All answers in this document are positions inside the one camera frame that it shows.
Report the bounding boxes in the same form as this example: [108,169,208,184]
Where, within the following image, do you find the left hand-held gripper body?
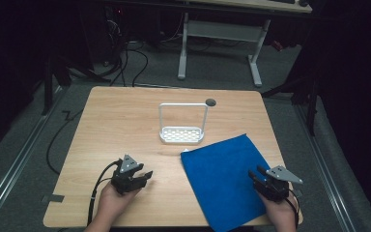
[110,154,148,195]

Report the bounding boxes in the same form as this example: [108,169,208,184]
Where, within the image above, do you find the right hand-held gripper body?
[253,164,304,203]

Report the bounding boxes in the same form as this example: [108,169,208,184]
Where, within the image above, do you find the blue cloth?
[180,132,296,232]

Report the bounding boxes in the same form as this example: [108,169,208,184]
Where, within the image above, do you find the person's right hand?
[258,192,300,227]

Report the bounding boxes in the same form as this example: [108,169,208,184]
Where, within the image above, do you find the person's left hand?
[96,184,141,223]

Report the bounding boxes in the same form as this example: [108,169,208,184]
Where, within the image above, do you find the grey tape strip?
[41,193,66,204]

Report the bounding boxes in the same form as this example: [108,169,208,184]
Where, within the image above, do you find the black stand legs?
[40,52,112,117]
[260,75,324,137]

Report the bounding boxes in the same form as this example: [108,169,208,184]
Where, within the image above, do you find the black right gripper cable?
[284,188,301,227]

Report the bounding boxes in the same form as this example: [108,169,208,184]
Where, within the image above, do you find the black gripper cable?
[284,188,301,227]
[86,159,124,227]

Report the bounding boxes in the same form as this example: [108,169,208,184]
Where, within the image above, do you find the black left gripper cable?
[86,159,124,227]

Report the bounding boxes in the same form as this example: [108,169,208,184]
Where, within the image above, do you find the metal floor rail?
[0,86,66,228]
[294,102,357,232]

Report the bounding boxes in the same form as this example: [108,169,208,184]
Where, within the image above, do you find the white rack with handle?
[157,102,210,145]

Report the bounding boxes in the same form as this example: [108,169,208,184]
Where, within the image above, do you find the black floor cable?
[45,109,85,177]

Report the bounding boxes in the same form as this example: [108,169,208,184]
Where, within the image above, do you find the bundle of black floor cables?
[104,18,150,88]

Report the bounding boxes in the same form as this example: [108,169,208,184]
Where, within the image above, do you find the white frame desk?
[176,0,314,88]

